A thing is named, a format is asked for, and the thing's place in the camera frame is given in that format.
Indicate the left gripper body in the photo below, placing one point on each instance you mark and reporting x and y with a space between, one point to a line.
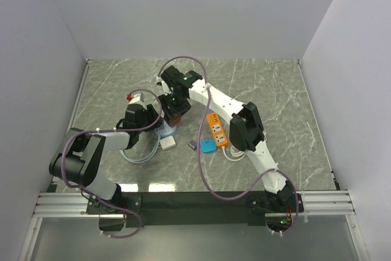
149 118

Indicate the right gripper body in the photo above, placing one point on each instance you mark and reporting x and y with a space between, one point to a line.
176 105

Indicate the red cube socket adapter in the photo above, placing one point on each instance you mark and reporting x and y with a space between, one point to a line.
173 120

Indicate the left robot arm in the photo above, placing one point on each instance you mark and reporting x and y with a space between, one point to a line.
79 154

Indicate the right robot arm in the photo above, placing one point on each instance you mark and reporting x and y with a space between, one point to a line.
246 132

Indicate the white square plug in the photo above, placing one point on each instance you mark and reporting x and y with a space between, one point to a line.
167 143

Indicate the round light blue power strip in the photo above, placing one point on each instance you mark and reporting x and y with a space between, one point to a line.
165 130

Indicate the small grey charger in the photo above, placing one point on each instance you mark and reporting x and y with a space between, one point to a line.
193 145

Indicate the orange power strip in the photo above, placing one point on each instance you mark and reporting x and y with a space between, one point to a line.
217 130

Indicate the blue square adapter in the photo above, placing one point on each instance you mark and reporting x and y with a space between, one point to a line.
208 146

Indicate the black base beam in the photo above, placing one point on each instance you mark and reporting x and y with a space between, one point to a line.
191 208

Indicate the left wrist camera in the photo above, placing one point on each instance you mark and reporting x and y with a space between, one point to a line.
136 99

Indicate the aluminium rail frame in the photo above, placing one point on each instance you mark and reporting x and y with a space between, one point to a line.
70 223

